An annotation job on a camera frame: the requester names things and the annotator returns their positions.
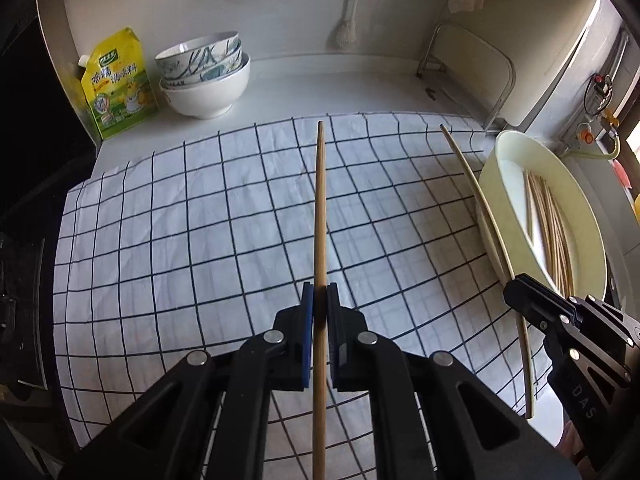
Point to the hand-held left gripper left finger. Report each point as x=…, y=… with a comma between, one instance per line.
x=306, y=340

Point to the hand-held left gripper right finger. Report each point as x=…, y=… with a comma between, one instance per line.
x=334, y=340

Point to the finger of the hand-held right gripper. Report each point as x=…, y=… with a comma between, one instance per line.
x=530, y=297
x=605, y=317

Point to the tan bamboo chopstick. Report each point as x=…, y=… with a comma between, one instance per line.
x=320, y=210
x=525, y=375

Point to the pile of wooden chopsticks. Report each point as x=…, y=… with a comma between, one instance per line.
x=550, y=240

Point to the cream round basin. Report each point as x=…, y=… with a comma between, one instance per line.
x=585, y=230

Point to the red flat plastic piece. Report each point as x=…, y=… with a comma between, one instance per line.
x=624, y=172

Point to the metal gas valve red knob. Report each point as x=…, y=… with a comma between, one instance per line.
x=580, y=137

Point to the white black-grid cloth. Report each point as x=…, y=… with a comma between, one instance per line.
x=175, y=235

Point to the metal rack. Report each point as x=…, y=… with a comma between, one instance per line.
x=504, y=100

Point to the black gas shutoff device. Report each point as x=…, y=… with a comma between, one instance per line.
x=600, y=85

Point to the white cutting board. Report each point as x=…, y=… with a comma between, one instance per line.
x=475, y=70

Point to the grey metal gas pipe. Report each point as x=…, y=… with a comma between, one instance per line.
x=620, y=60

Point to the plain white bowl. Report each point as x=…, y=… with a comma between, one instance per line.
x=205, y=100

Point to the blue patterned bowl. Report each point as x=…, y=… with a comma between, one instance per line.
x=200, y=60
x=244, y=66

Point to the black gas stove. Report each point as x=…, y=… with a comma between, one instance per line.
x=20, y=310

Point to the white dish brush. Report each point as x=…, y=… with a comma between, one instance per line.
x=345, y=35

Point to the yellow seasoning pouch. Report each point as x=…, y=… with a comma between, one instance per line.
x=120, y=90

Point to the black range hood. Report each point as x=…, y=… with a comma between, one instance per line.
x=30, y=110

